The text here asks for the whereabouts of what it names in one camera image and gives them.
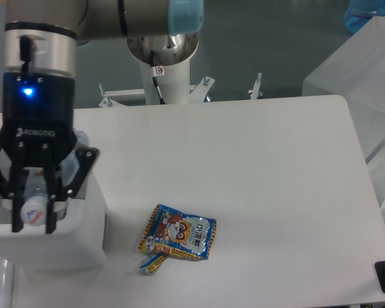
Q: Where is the translucent plastic storage box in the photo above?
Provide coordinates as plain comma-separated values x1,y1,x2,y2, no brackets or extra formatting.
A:
302,17,385,222

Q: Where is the clear plastic water bottle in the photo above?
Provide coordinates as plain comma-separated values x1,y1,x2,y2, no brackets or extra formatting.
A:
20,129,90,227

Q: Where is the white mounting bracket frame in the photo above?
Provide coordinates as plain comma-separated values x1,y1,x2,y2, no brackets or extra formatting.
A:
99,76,215,108

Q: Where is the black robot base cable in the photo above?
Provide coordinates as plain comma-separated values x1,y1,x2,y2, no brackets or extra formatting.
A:
149,51,166,105

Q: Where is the small crumpled blue wrapper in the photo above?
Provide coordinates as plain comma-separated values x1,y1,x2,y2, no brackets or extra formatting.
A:
139,253,168,275

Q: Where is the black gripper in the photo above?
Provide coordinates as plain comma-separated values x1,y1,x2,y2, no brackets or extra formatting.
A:
0,72,99,234

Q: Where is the blue water jug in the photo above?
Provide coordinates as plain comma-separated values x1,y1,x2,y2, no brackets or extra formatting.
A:
344,1,385,35

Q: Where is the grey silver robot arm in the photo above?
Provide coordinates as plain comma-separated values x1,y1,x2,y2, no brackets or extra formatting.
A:
0,1,204,234

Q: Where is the metal clamp screw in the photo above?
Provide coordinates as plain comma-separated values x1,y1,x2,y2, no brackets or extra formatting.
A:
248,72,263,100

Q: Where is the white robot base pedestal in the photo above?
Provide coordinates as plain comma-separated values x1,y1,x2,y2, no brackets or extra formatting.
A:
139,60,190,105

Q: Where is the blue cartoon snack bag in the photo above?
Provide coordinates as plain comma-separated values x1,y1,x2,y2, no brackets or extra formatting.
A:
138,204,217,261

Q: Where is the white trash can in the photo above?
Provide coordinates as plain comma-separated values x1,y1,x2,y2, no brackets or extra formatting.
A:
0,173,108,271

